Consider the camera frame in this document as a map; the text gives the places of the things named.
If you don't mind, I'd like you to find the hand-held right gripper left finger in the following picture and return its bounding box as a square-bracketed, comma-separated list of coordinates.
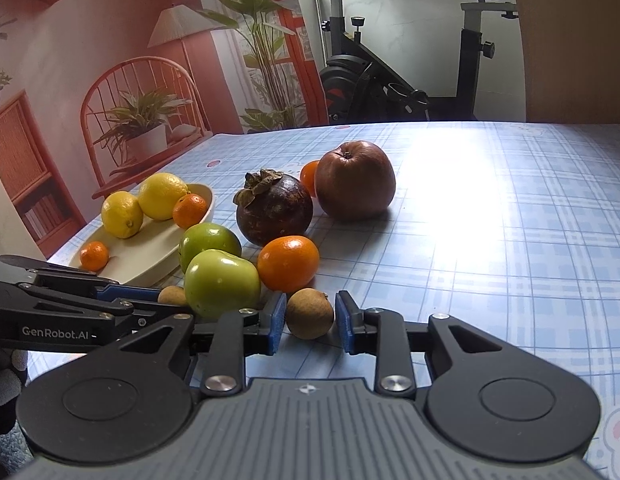
[92, 291, 289, 398]

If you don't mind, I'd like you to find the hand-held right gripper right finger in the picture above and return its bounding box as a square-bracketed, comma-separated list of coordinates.
[335, 290, 528, 398]

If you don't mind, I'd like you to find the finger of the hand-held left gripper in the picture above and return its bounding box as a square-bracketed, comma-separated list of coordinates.
[0, 280, 191, 332]
[0, 255, 163, 304]

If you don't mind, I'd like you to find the brown longan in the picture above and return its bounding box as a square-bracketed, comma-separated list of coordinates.
[285, 288, 336, 340]
[157, 285, 189, 307]

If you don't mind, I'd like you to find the cream oval plate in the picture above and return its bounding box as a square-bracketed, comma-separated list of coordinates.
[67, 182, 217, 289]

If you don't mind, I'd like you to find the orange mandarin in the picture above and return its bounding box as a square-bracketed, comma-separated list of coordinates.
[172, 193, 210, 231]
[257, 235, 321, 294]
[80, 241, 110, 271]
[299, 160, 322, 198]

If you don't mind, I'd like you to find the green apple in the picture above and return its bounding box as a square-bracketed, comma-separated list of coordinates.
[178, 222, 243, 273]
[184, 249, 262, 320]

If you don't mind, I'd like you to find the yellow lemon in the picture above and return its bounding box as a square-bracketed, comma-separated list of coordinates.
[137, 172, 190, 222]
[101, 191, 145, 239]

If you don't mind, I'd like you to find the dark purple mangosteen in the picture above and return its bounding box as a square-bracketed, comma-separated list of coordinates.
[233, 168, 315, 248]

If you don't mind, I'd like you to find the red apple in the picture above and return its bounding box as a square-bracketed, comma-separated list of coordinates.
[314, 140, 396, 221]

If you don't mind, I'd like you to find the person's left hand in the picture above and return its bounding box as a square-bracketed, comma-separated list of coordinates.
[0, 348, 30, 441]

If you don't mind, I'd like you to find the grey fuzzy towel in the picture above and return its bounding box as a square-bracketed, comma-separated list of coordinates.
[0, 427, 37, 480]

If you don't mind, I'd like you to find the blue checked tablecloth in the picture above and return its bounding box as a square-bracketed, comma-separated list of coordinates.
[27, 120, 620, 480]

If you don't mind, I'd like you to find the black exercise bike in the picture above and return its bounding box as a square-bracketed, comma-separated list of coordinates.
[292, 0, 520, 124]

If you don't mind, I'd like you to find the printed room scene backdrop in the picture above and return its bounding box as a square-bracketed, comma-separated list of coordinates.
[0, 0, 332, 261]

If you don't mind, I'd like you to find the brown wooden panel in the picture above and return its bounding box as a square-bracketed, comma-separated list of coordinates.
[507, 0, 620, 126]

